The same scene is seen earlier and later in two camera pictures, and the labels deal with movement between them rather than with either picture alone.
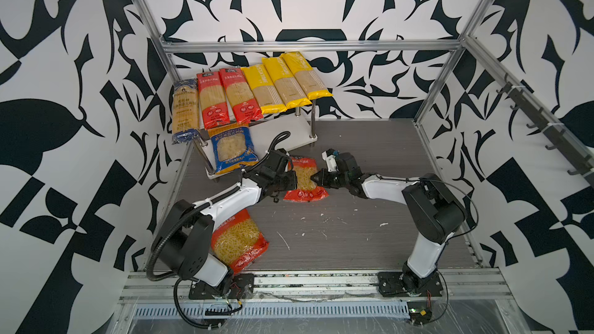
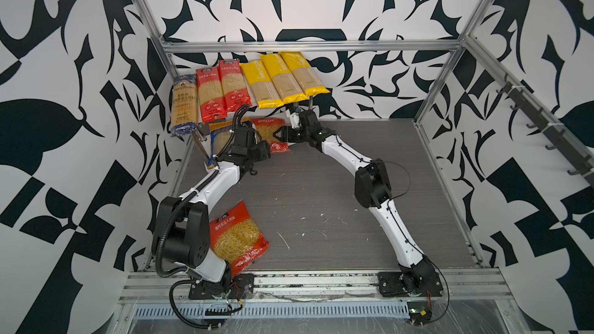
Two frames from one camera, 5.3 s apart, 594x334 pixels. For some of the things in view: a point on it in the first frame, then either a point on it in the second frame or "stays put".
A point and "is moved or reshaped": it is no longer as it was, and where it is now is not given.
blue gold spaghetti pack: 185,110 is moved or reshaped
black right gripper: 322,178 → 285,130
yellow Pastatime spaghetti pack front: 264,89 stays put
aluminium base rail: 175,287 stays put
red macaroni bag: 238,243 stays put
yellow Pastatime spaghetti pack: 307,78 stays put
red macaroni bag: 307,190 → 265,127
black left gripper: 292,180 → 262,148
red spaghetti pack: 244,104 is moved or reshaped
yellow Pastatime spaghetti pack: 288,86 is moved or reshaped
